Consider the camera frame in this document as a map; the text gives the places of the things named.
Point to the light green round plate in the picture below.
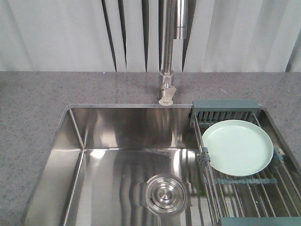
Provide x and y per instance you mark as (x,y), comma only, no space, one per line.
(238,148)

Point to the grey-blue dish drying rack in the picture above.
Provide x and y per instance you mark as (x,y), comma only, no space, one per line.
(271,197)

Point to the stainless steel sink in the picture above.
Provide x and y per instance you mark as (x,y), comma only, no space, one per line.
(101,156)

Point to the round steel sink drain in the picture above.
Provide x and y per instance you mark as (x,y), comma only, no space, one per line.
(164,194)

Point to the chrome faucet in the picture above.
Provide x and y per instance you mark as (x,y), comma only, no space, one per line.
(176,28)

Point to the white curtain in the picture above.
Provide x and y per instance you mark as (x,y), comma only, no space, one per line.
(128,36)

